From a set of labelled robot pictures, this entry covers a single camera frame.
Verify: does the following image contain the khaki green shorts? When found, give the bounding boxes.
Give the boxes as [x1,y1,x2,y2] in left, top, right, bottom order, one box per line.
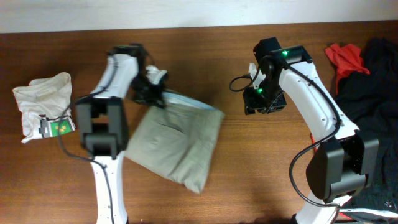
[125,92,225,194]

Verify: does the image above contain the red cloth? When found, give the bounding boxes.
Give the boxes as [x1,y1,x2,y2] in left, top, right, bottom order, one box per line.
[324,43,371,94]

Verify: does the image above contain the white folded t-shirt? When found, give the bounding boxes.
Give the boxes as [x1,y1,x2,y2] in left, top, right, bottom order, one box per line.
[12,72,76,144]

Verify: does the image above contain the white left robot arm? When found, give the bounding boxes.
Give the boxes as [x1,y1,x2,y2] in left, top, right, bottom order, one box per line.
[75,44,167,224]

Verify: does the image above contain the black clothes pile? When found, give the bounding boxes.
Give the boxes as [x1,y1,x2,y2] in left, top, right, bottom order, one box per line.
[335,38,397,212]

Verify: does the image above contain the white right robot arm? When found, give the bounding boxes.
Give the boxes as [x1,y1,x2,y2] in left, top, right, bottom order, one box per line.
[245,37,379,223]

